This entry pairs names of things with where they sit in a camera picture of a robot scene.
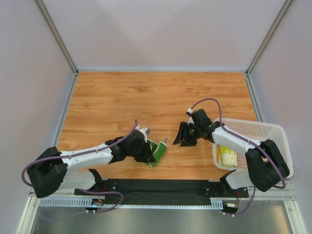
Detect green patterned towel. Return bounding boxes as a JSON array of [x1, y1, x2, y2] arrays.
[[146, 138, 168, 167]]

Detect cream yellow crocodile towel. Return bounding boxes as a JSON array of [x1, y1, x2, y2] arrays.
[[217, 145, 238, 168]]

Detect white plastic basket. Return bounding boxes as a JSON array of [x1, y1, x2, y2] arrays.
[[211, 117, 294, 178]]

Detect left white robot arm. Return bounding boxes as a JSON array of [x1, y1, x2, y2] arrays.
[[25, 127, 155, 198]]

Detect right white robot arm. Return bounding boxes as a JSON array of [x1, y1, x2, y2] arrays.
[[174, 109, 293, 192]]

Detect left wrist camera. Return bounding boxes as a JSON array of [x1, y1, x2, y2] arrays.
[[135, 125, 151, 142]]

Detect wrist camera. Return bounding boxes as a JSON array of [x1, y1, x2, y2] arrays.
[[186, 108, 194, 124], [135, 125, 151, 142]]

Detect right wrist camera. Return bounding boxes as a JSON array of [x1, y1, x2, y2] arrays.
[[186, 108, 194, 124]]

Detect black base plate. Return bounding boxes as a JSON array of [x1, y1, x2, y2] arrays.
[[74, 178, 250, 206]]

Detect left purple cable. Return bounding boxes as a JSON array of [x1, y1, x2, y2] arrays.
[[21, 118, 139, 221]]

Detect grey slotted cable duct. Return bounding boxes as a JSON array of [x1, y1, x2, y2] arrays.
[[39, 197, 223, 210]]

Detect aluminium front rail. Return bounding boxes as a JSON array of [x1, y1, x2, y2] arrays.
[[45, 180, 296, 201]]

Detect right aluminium frame post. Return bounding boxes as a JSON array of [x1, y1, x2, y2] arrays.
[[245, 0, 294, 78]]

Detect aluminium frame post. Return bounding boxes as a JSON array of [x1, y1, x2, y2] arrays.
[[34, 0, 78, 76], [245, 0, 294, 78]]

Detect left aluminium frame post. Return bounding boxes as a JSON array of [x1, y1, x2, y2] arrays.
[[34, 0, 78, 76]]

